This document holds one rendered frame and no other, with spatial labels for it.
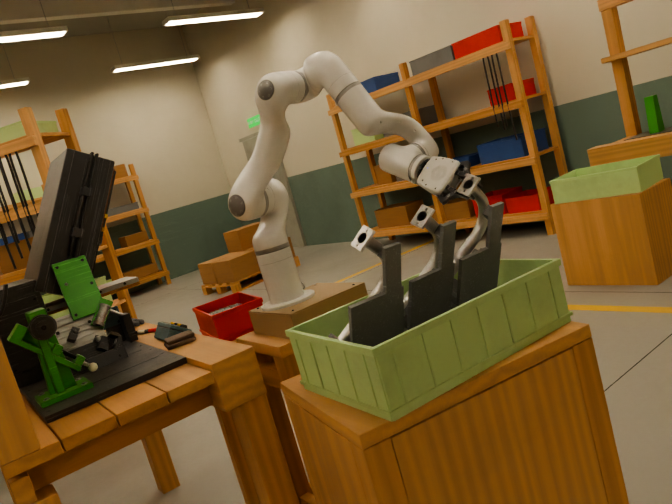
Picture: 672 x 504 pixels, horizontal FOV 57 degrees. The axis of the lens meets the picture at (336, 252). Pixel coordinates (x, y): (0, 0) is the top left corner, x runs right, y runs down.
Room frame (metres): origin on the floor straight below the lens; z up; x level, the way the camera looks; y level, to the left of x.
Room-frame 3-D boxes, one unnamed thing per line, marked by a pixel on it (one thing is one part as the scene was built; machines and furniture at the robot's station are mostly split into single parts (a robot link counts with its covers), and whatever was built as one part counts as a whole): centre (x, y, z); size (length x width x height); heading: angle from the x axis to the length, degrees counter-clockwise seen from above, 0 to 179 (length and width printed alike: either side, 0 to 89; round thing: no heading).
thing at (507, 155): (7.62, -1.50, 1.10); 3.01 x 0.55 x 2.20; 36
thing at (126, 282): (2.35, 0.97, 1.11); 0.39 x 0.16 x 0.03; 123
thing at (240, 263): (8.84, 1.25, 0.37); 1.20 x 0.80 x 0.74; 134
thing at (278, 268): (2.10, 0.20, 1.03); 0.19 x 0.19 x 0.18
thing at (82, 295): (2.20, 0.91, 1.17); 0.13 x 0.12 x 0.20; 33
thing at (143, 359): (2.23, 1.01, 0.89); 1.10 x 0.42 x 0.02; 33
